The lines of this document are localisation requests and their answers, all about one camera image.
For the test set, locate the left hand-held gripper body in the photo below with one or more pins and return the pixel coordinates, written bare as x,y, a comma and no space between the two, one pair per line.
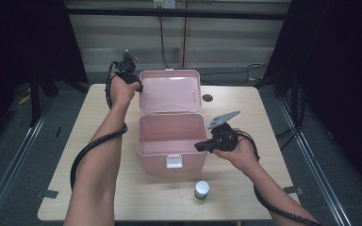
126,66

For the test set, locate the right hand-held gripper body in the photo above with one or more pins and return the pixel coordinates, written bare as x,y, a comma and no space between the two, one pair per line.
224,138

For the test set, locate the pink plastic storage box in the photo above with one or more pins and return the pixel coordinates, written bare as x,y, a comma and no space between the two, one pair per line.
169,132

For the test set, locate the person's left hand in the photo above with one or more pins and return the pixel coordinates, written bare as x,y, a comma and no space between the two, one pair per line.
121,94

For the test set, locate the person's right hand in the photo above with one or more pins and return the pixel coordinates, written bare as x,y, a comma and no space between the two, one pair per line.
243,157

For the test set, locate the black metal stand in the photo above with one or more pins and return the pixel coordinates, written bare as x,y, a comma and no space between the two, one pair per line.
295,100
35,100

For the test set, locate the grey tape piece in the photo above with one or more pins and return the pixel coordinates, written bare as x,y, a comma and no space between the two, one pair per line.
50,194
292,190

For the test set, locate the black horizontal bar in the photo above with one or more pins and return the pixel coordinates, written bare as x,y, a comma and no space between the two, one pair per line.
201,13

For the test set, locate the black floor tape strip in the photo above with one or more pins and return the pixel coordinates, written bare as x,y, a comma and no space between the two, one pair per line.
58,132

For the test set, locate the yellow floor object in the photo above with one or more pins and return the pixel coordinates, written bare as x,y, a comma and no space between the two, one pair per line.
24,100

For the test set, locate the dark curtain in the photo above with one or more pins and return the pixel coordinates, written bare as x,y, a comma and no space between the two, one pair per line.
19,47
342,78

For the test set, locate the white wall outlet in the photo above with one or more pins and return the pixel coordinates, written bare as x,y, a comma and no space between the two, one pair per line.
164,3

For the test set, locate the metal floor rail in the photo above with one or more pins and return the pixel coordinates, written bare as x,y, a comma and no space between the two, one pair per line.
9,175
317,169

